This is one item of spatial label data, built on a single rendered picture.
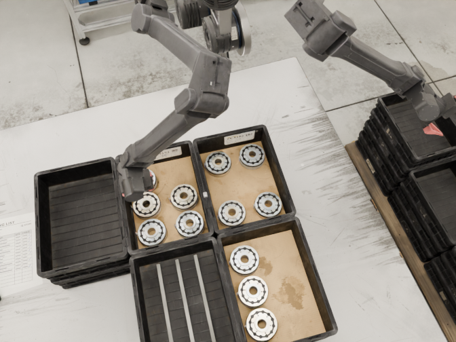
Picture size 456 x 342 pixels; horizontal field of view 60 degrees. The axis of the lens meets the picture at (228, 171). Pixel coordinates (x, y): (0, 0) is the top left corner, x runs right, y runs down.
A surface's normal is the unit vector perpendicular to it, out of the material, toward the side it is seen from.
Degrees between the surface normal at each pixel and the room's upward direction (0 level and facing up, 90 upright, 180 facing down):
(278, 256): 0
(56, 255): 0
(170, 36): 54
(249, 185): 0
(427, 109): 72
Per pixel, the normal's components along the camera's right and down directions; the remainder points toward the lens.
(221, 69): 0.59, 0.19
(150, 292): 0.00, -0.46
